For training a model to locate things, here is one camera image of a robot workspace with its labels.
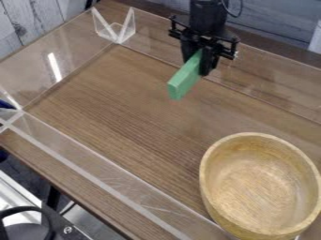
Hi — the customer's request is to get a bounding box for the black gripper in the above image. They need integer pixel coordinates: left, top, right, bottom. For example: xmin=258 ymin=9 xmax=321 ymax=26
xmin=169 ymin=0 xmax=240 ymax=76

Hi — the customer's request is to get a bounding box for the green rectangular block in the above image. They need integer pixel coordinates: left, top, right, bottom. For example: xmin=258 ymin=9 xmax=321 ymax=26
xmin=167 ymin=51 xmax=202 ymax=100

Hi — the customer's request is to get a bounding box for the light wooden bowl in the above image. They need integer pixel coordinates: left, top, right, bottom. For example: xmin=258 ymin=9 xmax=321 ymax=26
xmin=199 ymin=132 xmax=321 ymax=240

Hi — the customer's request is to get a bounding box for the black table leg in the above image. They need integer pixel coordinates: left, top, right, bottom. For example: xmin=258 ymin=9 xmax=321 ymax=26
xmin=46 ymin=187 xmax=61 ymax=210

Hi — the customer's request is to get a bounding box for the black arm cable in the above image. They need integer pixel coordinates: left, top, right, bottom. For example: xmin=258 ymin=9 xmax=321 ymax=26
xmin=219 ymin=0 xmax=244 ymax=19

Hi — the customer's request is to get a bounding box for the clear acrylic corner bracket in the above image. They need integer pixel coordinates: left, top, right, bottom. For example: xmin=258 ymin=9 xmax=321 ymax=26
xmin=91 ymin=7 xmax=136 ymax=44

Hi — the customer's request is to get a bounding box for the clear acrylic wall panel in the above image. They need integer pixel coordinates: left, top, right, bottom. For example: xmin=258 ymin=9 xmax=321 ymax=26
xmin=0 ymin=90 xmax=198 ymax=240

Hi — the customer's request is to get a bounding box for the black cable loop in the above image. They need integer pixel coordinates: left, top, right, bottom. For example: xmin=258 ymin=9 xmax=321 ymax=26
xmin=0 ymin=205 xmax=57 ymax=240

